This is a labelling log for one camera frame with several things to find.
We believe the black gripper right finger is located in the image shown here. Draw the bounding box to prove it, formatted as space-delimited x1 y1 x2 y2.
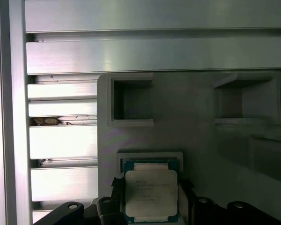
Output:
177 178 281 225

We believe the silver topped CPU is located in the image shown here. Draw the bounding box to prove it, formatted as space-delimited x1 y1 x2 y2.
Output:
123 160 179 224

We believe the grey plastic parts rack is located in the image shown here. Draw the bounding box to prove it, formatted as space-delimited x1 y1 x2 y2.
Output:
96 72 281 225

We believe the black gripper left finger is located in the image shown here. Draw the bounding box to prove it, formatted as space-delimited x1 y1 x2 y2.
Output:
32 177 126 225

